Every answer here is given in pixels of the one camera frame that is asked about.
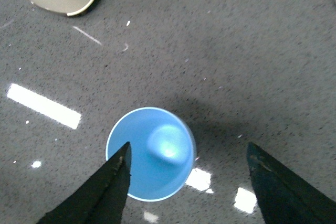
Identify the blue plastic cup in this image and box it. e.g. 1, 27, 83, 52
106, 107, 196, 202

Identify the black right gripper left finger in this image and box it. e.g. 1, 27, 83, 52
38, 142, 131, 223

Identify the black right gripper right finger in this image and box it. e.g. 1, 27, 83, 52
246, 142, 335, 223

